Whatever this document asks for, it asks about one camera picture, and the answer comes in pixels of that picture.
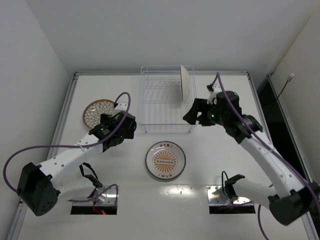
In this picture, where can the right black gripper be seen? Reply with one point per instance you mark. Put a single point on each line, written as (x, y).
(200, 111)

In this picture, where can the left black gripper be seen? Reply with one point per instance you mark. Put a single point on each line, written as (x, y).
(127, 127)

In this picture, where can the brown floral plate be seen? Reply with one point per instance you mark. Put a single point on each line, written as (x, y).
(92, 114)
(185, 83)

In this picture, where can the grey rimmed sunburst plate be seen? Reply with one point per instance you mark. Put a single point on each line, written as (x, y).
(165, 161)

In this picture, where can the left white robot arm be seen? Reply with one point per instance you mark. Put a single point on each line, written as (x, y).
(41, 186)

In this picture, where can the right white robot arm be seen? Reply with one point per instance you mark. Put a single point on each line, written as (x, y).
(290, 196)

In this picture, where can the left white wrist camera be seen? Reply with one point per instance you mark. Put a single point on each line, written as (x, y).
(119, 107)

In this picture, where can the white wire dish rack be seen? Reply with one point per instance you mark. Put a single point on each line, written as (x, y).
(161, 109)

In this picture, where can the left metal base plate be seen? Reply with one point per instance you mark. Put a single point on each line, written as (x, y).
(101, 197)

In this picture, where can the metal base plate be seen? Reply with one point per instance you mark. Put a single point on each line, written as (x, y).
(216, 198)
(101, 197)

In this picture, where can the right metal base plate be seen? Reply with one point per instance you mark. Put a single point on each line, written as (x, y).
(216, 198)

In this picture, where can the black wall cable white plug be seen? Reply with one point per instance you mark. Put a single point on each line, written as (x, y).
(289, 78)

